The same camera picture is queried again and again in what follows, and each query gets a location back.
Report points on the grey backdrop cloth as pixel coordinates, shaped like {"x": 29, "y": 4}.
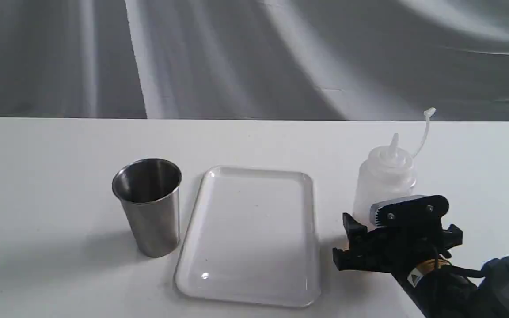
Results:
{"x": 354, "y": 60}

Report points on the stainless steel cup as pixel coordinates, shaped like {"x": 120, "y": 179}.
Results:
{"x": 148, "y": 190}

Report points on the white plastic tray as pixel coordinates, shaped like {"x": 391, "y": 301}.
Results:
{"x": 252, "y": 239}

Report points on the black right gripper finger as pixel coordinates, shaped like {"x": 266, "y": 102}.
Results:
{"x": 410, "y": 211}

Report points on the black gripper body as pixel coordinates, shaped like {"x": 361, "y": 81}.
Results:
{"x": 408, "y": 252}

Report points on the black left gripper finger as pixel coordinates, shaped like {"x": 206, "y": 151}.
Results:
{"x": 361, "y": 253}

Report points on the translucent squeeze bottle amber liquid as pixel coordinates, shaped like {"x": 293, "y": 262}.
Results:
{"x": 389, "y": 172}

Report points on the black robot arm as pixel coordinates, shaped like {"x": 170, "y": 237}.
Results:
{"x": 460, "y": 292}

